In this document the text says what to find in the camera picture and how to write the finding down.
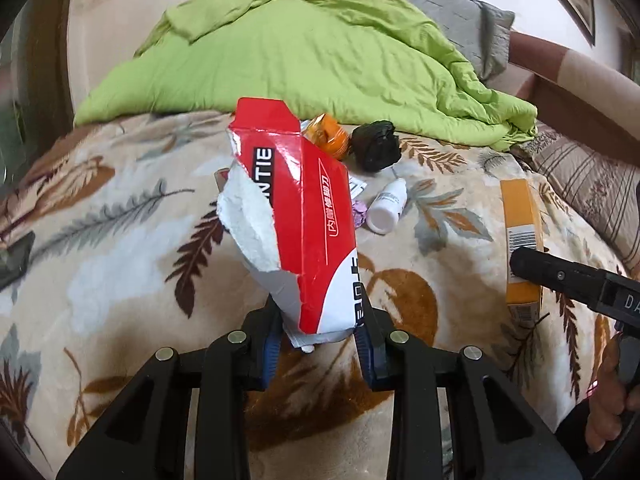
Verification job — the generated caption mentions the torn red carton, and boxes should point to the torn red carton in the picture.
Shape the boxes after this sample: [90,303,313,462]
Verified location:
[216,97,360,351]

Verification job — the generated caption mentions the small white bottle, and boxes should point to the small white bottle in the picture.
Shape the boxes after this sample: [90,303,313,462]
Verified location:
[366,179,407,235]

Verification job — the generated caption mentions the yellow carton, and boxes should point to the yellow carton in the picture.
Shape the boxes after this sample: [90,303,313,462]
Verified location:
[500,179,546,322]

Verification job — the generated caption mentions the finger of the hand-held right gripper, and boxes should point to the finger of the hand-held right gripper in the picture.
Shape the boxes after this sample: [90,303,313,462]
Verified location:
[509,246,608,309]

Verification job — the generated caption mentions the green quilt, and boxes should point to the green quilt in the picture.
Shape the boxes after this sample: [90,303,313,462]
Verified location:
[74,0,538,153]

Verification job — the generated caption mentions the orange snack wrapper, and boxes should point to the orange snack wrapper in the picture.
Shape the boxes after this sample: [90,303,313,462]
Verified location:
[301,113,351,161]

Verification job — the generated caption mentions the grey quilted pillow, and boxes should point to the grey quilted pillow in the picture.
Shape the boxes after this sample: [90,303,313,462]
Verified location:
[345,0,516,81]

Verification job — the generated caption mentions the person's right hand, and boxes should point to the person's right hand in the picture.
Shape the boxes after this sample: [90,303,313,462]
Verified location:
[585,332,640,453]

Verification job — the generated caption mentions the black phone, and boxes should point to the black phone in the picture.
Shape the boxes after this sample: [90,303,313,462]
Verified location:
[0,232,36,291]

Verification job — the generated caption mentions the black plastic bag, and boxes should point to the black plastic bag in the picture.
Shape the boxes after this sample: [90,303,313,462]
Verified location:
[350,120,402,172]

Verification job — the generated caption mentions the brown headboard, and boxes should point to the brown headboard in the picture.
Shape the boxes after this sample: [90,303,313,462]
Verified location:
[492,30,640,161]

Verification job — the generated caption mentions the wooden door with glass pane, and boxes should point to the wooden door with glass pane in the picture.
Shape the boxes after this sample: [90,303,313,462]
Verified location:
[0,0,81,181]

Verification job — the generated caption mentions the striped pillow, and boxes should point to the striped pillow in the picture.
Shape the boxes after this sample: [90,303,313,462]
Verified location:
[515,127,640,281]

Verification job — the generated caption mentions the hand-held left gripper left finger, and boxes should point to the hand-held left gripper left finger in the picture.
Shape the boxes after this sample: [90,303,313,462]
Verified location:
[55,300,283,480]

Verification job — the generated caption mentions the leaf print blanket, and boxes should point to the leaf print blanket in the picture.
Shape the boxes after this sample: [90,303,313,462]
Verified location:
[0,110,640,480]

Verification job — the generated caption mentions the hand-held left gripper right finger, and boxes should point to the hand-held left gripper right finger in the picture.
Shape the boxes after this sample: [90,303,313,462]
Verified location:
[352,295,583,480]

